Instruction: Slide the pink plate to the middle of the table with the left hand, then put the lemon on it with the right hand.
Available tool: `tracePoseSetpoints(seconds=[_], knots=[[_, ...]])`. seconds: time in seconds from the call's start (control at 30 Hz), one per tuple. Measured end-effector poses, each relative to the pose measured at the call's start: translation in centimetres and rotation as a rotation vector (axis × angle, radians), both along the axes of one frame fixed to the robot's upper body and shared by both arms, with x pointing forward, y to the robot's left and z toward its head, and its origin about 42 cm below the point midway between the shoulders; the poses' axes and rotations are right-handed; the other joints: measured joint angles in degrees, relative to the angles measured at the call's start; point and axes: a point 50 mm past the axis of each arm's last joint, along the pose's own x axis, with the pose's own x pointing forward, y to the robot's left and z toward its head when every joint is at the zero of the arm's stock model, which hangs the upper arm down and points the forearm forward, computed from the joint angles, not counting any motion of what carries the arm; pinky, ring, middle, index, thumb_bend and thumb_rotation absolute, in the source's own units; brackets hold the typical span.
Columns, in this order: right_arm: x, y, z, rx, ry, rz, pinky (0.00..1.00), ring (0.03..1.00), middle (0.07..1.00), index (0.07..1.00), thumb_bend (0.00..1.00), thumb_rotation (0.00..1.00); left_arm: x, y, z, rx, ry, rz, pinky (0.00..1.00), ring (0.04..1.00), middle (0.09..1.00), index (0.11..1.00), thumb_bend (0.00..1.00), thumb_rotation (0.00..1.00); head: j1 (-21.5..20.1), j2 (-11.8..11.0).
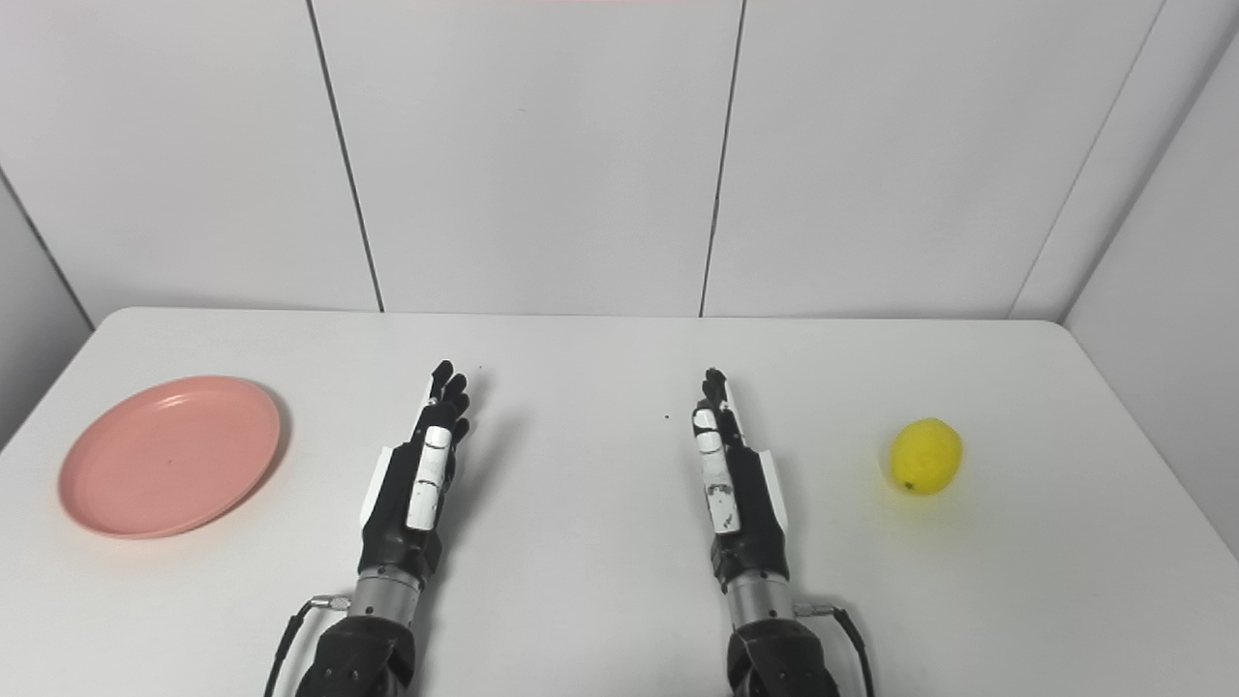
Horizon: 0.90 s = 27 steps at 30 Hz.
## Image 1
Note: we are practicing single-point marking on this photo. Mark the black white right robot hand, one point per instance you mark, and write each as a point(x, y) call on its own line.
point(745, 503)

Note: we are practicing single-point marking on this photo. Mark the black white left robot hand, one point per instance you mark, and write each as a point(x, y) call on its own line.
point(397, 503)

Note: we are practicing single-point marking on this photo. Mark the yellow lemon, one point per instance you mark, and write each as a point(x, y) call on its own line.
point(926, 457)

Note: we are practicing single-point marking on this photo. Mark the pink round plate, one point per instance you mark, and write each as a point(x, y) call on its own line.
point(169, 457)

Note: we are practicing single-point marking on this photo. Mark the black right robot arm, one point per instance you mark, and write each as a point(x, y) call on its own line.
point(774, 649)

